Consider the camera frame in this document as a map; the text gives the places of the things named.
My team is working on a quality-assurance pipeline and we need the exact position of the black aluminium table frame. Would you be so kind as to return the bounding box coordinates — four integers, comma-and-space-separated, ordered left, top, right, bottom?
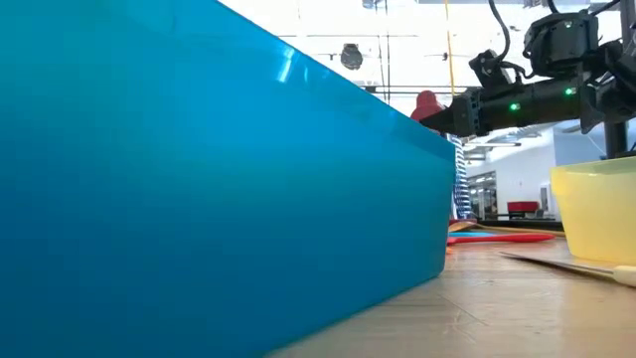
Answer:
476, 218, 565, 232

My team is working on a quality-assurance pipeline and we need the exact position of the yellow cable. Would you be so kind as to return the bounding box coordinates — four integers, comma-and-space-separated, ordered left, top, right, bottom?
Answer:
443, 0, 456, 96

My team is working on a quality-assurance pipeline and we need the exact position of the red silicone spatula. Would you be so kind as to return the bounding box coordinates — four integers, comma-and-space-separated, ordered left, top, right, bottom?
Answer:
445, 233, 557, 247

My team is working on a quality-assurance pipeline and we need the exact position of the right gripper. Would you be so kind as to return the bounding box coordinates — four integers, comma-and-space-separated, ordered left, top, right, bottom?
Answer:
419, 82, 537, 138

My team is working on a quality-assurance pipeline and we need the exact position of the cream handled table knife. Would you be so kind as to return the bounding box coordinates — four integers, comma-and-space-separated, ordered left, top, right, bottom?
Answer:
499, 251, 636, 289

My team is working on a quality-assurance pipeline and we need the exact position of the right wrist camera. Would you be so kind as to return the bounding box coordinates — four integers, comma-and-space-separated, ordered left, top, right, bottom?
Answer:
469, 48, 514, 90

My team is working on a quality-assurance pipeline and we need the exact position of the red couch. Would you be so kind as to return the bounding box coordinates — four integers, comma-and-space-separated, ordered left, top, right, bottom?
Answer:
506, 200, 541, 216

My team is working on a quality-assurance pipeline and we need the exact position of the blue plastic tray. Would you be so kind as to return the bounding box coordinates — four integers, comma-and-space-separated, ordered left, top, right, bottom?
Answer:
0, 0, 457, 358

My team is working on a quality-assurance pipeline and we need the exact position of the yellow plastic tray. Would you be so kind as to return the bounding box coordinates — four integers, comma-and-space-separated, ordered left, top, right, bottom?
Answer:
550, 156, 636, 266

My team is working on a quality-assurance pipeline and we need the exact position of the red spoon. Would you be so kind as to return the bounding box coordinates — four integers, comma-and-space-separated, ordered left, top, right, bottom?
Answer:
447, 220, 566, 238

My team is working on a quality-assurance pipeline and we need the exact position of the black round hanging lamp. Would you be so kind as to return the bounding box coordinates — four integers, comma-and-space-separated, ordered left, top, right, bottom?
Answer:
340, 43, 365, 72

